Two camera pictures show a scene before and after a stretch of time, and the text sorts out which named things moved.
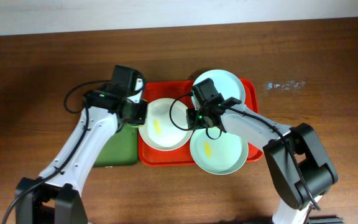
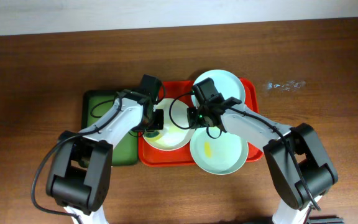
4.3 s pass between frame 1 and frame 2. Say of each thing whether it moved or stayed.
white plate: stayed
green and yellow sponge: moved
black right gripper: stayed
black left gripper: moved
